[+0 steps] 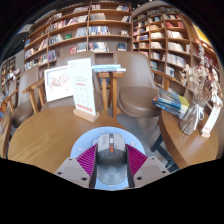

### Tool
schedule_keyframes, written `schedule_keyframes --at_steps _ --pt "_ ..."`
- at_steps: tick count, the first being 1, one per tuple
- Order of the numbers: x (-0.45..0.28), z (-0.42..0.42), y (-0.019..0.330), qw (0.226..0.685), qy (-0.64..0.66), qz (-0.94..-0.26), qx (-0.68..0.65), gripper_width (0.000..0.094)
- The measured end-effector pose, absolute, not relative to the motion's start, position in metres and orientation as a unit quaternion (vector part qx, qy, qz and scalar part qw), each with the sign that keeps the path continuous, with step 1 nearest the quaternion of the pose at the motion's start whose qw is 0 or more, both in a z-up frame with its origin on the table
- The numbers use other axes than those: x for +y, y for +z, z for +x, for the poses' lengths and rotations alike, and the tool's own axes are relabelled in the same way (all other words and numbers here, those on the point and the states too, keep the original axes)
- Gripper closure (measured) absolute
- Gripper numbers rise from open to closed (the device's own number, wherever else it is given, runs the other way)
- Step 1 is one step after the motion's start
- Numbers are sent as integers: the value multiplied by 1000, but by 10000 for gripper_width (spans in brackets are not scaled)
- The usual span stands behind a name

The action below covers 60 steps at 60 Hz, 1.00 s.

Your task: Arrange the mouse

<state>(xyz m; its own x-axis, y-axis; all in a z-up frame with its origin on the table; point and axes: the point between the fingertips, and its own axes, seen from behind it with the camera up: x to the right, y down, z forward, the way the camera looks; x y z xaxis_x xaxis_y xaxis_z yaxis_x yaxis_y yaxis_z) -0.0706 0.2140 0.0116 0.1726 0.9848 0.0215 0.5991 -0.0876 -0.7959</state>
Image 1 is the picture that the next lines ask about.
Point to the grey and orange computer mouse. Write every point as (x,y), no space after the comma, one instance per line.
(111,166)

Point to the curved wooden bookshelf unit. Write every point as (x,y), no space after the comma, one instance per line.
(166,43)

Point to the wooden side table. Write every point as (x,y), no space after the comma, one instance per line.
(186,150)

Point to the white sign on wooden stand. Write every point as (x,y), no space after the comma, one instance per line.
(81,86)

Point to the glass vase with dried flowers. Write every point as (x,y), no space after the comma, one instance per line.
(191,120)

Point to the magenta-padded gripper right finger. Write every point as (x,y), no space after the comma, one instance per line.
(136,161)

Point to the white framed pink flower picture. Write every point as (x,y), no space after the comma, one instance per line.
(58,83)

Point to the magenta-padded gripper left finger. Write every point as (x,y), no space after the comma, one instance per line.
(85,161)

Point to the distant wooden bookshelf unit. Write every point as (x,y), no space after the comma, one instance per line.
(10,70)

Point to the brown armchair with wooden arms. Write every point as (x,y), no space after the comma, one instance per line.
(61,60)
(21,113)
(140,100)

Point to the stack of books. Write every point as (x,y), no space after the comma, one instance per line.
(170,100)

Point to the small white table sign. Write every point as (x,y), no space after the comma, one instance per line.
(210,125)

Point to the round light blue mouse pad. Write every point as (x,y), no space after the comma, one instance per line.
(83,143)

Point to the light blue books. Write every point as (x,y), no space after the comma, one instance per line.
(108,67)

